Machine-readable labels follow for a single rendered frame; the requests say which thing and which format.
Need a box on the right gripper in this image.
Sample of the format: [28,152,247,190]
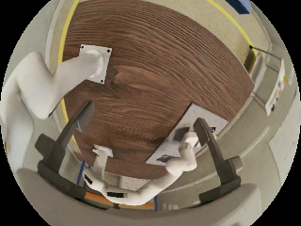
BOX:
[178,132,198,152]

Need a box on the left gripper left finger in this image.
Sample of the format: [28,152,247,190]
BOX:
[35,101,95,202]

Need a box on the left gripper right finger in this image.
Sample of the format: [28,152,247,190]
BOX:
[193,117,244,206]

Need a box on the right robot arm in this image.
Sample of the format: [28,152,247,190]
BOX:
[83,143,197,206]

